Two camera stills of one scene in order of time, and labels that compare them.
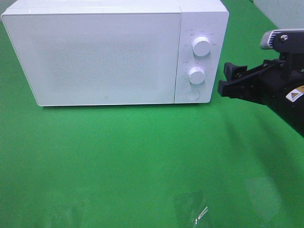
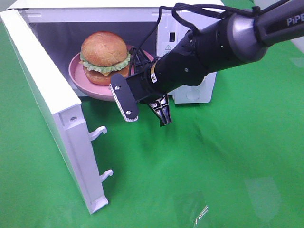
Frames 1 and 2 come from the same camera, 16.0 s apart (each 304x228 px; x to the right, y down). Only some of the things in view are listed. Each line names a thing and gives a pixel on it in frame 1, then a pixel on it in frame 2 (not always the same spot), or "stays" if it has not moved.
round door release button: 193,94 stays
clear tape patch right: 265,198 stays
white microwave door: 76,59 to 65,112
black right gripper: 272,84 to 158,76
